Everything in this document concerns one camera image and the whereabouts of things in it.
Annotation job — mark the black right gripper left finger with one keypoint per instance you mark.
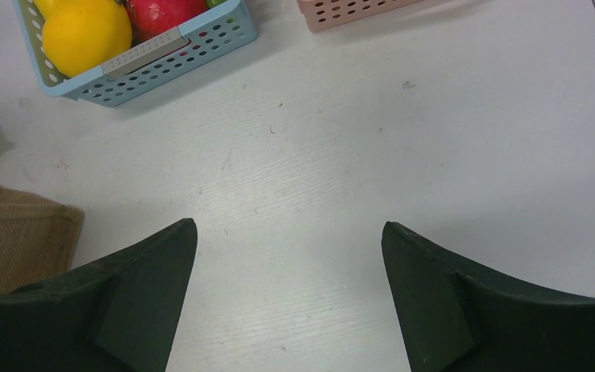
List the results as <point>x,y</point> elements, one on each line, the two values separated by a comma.
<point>117,313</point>

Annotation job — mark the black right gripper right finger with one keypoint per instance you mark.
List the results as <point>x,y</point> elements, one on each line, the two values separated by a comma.
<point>458,315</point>

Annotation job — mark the brown jute tote bag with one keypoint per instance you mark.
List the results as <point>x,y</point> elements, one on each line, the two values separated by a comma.
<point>38,238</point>

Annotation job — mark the blue plastic fruit basket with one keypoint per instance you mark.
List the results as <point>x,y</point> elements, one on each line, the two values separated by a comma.
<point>146,66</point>

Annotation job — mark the yellow lemon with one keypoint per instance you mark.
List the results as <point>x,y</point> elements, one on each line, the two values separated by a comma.
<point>79,35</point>

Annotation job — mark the red pomegranate fruit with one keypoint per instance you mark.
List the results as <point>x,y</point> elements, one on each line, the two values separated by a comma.
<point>150,18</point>

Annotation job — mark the pink plastic vegetable basket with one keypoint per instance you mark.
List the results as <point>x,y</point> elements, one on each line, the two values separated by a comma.
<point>326,14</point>

